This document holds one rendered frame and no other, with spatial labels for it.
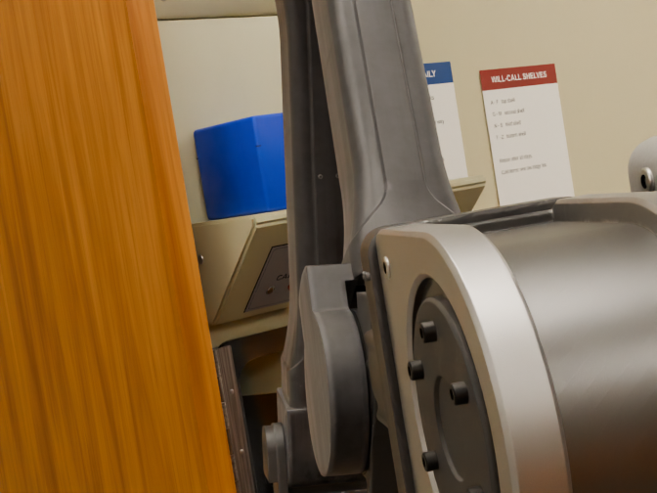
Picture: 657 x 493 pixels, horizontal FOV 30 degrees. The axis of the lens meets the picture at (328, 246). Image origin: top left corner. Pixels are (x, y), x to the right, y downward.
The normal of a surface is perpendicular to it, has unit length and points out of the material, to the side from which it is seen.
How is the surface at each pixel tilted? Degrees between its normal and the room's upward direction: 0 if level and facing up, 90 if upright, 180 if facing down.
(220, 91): 90
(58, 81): 90
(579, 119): 90
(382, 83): 61
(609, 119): 90
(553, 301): 46
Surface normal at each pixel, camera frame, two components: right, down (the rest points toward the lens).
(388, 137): 0.11, -0.47
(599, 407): 0.13, -0.16
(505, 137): 0.65, -0.07
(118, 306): -0.74, 0.15
